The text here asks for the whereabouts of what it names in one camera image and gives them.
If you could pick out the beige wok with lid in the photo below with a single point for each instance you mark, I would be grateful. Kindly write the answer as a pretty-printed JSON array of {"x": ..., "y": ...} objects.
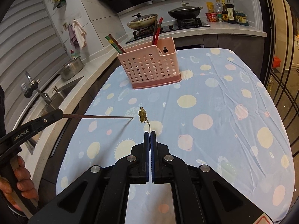
[{"x": 141, "y": 22}]

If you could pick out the brown sauce bottle yellow cap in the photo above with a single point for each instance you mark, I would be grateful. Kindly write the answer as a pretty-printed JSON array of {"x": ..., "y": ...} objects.
[{"x": 224, "y": 11}]

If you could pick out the red seasoning packet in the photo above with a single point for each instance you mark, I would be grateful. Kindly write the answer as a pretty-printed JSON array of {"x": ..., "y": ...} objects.
[{"x": 211, "y": 17}]

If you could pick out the small jars on tray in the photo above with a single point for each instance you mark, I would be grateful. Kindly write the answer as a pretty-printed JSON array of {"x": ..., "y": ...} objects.
[{"x": 241, "y": 18}]

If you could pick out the dark soy sauce bottle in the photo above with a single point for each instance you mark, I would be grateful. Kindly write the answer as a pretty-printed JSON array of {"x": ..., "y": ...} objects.
[{"x": 231, "y": 12}]

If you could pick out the brown chopstick gold band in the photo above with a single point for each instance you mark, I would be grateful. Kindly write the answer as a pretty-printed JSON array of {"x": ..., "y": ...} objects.
[{"x": 77, "y": 116}]

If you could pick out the green dish soap bottle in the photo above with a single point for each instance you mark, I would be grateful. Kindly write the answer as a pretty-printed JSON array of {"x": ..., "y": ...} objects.
[{"x": 74, "y": 55}]

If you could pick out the chrome kitchen faucet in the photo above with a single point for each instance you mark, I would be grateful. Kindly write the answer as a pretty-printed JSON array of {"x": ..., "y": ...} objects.
[{"x": 28, "y": 89}]

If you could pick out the person left hand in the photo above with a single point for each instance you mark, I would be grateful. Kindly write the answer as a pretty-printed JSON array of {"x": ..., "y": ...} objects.
[{"x": 25, "y": 185}]

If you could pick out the stainless steel sink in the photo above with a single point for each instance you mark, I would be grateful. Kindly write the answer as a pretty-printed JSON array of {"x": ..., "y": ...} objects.
[{"x": 58, "y": 96}]

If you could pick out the red spiral chopstick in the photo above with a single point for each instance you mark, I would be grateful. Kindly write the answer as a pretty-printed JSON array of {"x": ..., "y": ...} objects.
[{"x": 157, "y": 31}]

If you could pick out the cream hanging towel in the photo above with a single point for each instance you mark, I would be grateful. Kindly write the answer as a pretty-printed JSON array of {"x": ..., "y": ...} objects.
[{"x": 80, "y": 34}]

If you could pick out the black wok with lid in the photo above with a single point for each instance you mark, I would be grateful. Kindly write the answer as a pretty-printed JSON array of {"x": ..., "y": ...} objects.
[{"x": 185, "y": 12}]

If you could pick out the dark red chopstick pair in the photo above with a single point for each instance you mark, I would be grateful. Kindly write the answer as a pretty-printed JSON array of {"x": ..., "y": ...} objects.
[{"x": 155, "y": 32}]

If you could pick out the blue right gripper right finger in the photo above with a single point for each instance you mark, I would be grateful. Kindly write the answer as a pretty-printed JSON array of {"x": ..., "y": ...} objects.
[{"x": 154, "y": 158}]

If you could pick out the blue planet pattern tablecloth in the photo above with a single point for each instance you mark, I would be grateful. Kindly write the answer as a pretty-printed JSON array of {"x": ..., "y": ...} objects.
[{"x": 219, "y": 114}]

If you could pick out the purple hanging cloth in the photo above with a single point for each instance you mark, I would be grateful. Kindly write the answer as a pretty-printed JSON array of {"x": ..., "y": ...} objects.
[{"x": 73, "y": 39}]

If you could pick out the clear plastic bottle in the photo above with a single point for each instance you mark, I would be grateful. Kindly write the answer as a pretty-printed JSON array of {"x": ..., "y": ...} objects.
[{"x": 218, "y": 6}]

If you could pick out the gold flower spoon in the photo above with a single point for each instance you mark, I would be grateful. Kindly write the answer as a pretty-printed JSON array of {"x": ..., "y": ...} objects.
[{"x": 143, "y": 117}]

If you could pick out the stainless steel bowl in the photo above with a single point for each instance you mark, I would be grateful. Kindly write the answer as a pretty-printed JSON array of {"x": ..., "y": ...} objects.
[{"x": 72, "y": 68}]

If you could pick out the black gas stove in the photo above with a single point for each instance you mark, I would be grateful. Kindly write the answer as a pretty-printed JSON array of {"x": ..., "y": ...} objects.
[{"x": 178, "y": 25}]

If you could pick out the pink perforated utensil holder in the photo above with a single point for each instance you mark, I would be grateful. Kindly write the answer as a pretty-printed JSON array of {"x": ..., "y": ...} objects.
[{"x": 148, "y": 65}]

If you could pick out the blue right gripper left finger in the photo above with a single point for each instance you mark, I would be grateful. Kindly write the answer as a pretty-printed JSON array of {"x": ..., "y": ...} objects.
[{"x": 144, "y": 162}]

